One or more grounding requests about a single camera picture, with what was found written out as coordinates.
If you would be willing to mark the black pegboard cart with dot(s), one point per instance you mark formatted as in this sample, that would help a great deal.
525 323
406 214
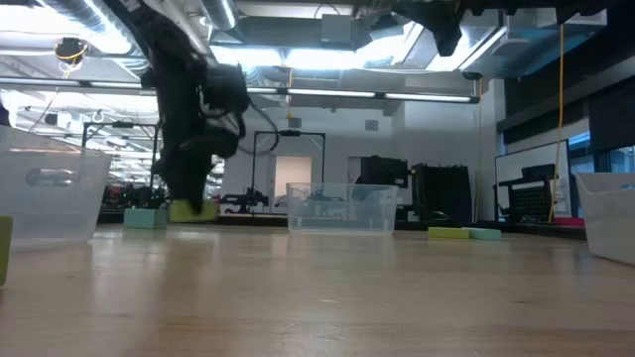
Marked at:
533 203

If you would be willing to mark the black gantry stand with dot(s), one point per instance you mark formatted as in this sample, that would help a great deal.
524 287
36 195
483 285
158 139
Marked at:
290 133
121 124

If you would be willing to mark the green arch block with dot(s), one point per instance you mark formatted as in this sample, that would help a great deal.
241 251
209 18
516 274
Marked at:
5 250

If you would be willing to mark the translucent grey plastic bin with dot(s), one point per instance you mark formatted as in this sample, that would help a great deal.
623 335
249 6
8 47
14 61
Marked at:
610 223

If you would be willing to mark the green rectangular block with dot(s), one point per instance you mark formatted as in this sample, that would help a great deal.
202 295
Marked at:
211 213
449 233

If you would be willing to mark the long ceiling light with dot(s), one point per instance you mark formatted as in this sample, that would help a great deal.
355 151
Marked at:
327 92

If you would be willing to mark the clear plastic bin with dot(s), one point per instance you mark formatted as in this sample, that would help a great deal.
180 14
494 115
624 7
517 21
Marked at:
49 213
297 208

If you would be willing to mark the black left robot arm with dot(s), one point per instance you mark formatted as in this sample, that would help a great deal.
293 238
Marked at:
168 59

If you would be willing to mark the window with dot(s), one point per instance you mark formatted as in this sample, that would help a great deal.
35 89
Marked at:
620 158

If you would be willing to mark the whiteboard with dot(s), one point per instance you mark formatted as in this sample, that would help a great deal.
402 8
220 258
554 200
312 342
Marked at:
511 163

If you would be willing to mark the red box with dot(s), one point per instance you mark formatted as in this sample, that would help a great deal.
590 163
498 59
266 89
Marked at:
570 222

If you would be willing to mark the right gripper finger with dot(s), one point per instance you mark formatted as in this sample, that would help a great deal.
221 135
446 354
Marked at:
421 7

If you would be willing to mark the grey ceiling unit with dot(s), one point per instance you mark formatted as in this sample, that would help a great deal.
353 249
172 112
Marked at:
337 30

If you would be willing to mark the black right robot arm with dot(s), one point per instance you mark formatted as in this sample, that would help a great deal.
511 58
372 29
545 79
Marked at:
580 10

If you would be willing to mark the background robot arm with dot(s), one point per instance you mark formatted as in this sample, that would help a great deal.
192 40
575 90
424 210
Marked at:
248 198

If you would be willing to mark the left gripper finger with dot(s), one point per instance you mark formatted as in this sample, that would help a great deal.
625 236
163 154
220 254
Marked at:
191 191

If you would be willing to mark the round silver air duct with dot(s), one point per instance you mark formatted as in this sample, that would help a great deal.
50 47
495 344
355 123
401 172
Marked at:
89 20

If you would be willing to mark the black table frame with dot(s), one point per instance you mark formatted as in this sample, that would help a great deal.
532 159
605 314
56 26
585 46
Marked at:
258 221

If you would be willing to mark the black cabinet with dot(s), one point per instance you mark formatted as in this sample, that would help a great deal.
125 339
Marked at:
441 193
384 171

